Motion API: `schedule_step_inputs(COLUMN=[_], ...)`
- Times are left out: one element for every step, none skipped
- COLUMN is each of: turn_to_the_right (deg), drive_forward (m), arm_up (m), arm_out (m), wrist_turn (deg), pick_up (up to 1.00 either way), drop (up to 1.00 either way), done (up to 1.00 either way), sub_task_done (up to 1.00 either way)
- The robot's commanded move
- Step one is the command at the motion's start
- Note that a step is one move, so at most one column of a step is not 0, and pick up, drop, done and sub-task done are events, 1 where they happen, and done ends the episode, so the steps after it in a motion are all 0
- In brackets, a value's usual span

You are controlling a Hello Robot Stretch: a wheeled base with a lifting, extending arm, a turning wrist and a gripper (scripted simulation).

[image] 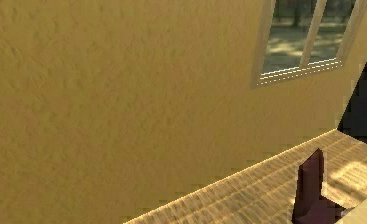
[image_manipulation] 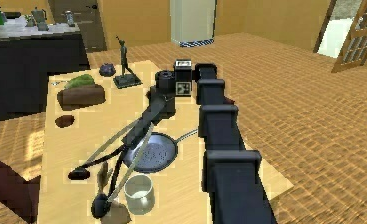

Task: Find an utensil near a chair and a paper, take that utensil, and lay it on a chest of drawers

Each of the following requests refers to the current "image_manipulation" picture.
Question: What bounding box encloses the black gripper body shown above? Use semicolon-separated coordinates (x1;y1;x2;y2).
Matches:
122;69;178;150

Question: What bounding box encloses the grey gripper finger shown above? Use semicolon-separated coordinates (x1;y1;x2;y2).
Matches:
67;119;140;182
91;123;156;220

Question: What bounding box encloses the brown wooden utensil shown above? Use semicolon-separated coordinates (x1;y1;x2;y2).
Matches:
96;161;114;198

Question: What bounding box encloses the dark red chair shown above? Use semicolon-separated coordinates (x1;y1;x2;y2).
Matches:
0;154;43;224

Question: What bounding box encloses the pale wooden table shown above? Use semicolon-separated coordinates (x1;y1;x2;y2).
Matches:
37;59;295;224

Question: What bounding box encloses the pale glass cup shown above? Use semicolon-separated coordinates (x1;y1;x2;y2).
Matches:
123;173;156;215

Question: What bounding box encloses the dark green figure statue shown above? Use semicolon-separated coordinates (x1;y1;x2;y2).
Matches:
112;34;144;90

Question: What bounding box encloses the grey metal frying pan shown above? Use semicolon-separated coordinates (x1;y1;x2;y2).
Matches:
122;128;199;174

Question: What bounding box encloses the purple bowl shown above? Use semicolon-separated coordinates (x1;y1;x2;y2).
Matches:
98;62;117;78

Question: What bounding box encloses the brown bread loaf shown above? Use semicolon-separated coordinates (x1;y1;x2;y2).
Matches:
56;83;107;111

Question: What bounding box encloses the green lettuce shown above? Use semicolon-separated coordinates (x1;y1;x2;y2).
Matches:
64;73;96;90

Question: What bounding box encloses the white fridge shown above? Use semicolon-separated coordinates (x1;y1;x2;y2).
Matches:
169;0;217;48

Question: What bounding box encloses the black counter with marble top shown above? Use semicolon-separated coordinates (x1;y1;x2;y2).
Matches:
0;15;91;123

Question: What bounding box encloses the dark brown room door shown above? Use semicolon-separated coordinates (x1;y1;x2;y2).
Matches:
47;0;107;53

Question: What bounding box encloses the grey pepper shaker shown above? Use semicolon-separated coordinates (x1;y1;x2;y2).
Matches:
63;9;76;28

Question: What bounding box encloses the grey kettle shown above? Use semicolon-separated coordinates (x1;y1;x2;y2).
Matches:
30;6;49;24

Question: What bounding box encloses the wooden lattice door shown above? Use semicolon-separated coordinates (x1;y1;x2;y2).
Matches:
330;0;367;74

